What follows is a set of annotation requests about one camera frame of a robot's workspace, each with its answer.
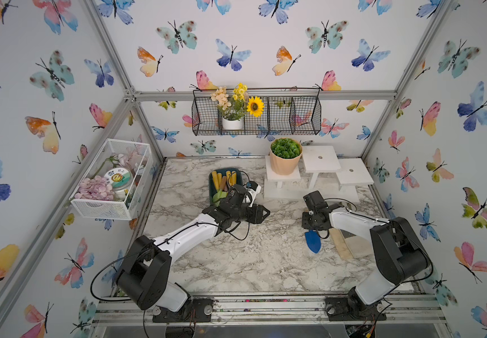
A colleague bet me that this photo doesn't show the white pot with flowers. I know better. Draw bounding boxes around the white pot with flowers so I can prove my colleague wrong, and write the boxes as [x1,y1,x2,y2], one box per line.
[211,83,265,131]

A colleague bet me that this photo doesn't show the white tiered stand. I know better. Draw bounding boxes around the white tiered stand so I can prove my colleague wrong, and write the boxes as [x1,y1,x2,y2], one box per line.
[263,146,374,204]

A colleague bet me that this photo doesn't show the terracotta pot green plant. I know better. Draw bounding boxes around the terracotta pot green plant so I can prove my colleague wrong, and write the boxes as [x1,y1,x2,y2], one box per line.
[270,138,303,175]

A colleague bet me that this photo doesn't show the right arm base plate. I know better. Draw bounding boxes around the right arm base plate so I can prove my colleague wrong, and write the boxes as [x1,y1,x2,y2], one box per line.
[325,297,387,322]

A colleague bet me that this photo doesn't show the yellow square scoop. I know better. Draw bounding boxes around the yellow square scoop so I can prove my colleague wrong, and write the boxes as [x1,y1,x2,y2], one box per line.
[226,170,232,187]

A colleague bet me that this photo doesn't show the blue shovel wooden handle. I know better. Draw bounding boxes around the blue shovel wooden handle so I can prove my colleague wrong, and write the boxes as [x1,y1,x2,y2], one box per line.
[305,230,322,254]

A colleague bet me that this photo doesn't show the dark teal storage box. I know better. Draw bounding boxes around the dark teal storage box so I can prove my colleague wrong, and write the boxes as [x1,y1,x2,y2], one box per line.
[208,168,243,206]

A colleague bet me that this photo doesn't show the white wire basket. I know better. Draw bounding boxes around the white wire basket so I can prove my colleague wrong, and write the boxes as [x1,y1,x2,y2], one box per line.
[70,139,153,221]

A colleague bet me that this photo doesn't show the round green tin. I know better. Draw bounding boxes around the round green tin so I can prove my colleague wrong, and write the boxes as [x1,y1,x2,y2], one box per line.
[104,167,132,190]

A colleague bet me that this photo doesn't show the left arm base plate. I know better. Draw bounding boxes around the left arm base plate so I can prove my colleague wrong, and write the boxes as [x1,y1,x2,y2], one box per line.
[152,298,213,324]

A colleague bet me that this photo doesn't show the black wire wall basket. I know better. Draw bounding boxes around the black wire wall basket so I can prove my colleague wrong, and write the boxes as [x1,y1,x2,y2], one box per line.
[191,87,322,139]

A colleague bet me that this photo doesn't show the pink artificial flowers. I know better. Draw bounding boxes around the pink artificial flowers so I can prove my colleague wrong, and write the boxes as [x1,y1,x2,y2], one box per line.
[74,176,115,201]

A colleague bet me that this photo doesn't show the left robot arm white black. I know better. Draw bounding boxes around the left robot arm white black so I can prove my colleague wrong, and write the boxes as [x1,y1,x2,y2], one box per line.
[115,181,270,313]

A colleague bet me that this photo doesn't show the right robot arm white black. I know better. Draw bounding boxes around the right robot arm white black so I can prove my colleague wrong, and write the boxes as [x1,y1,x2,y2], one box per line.
[302,191,433,306]

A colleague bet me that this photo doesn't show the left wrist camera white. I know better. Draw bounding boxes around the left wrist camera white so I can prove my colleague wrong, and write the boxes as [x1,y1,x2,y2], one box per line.
[244,181,262,207]

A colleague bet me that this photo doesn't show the green shovel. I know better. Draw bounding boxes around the green shovel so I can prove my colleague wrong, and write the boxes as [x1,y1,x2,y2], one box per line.
[231,171,237,186]
[211,170,220,191]
[212,191,227,204]

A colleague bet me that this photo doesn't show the aluminium front rail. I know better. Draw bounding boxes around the aluminium front rail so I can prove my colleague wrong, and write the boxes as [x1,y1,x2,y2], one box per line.
[93,294,446,327]

